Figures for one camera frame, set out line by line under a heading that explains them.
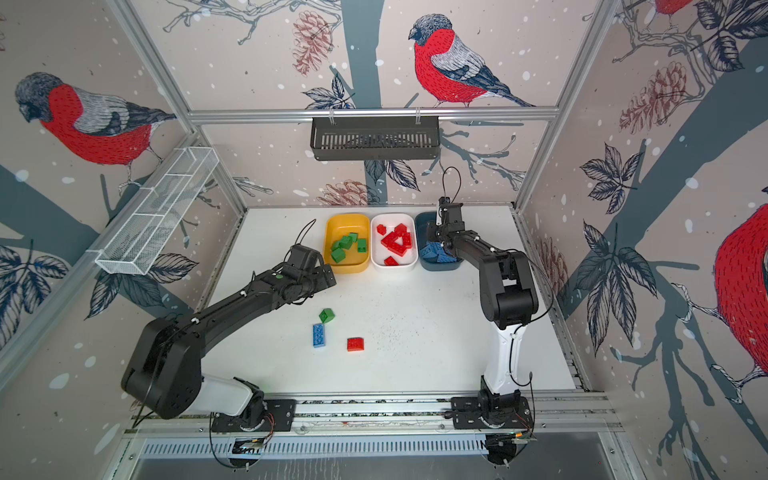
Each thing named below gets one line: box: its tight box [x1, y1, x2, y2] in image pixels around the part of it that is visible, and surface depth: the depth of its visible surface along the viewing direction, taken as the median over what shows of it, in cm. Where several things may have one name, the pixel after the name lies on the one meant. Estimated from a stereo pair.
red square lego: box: [394, 223, 409, 236], surface depth 113 cm
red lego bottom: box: [347, 337, 365, 352], surface depth 86 cm
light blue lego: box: [420, 241, 443, 259], surface depth 106 cm
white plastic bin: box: [370, 212, 419, 271], surface depth 109 cm
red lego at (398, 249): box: [387, 242, 412, 257], surface depth 109 cm
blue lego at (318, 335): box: [312, 323, 325, 348], surface depth 87 cm
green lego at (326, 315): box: [318, 308, 336, 324], surface depth 92 cm
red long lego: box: [380, 231, 403, 253], surface depth 109 cm
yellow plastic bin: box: [324, 213, 370, 274], surface depth 111 cm
